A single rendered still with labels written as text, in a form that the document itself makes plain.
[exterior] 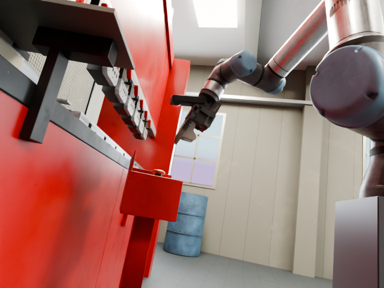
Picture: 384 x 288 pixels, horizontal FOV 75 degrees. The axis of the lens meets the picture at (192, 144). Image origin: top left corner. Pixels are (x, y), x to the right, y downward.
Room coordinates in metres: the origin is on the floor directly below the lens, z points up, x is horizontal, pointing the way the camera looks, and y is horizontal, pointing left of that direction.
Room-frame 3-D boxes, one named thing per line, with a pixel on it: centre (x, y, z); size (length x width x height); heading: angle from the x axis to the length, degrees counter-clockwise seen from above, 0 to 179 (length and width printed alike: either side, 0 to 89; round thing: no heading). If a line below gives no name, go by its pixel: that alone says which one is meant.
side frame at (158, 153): (2.72, 0.61, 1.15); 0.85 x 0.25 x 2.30; 90
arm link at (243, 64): (0.75, -0.12, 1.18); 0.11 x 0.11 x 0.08; 25
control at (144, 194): (0.84, 0.11, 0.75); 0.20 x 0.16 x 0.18; 14
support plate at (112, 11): (0.44, 0.29, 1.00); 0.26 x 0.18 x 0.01; 90
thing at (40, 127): (0.44, 0.25, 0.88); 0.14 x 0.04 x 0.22; 90
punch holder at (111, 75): (1.02, 0.44, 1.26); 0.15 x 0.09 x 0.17; 0
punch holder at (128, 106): (1.42, 0.44, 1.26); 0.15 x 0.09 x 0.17; 0
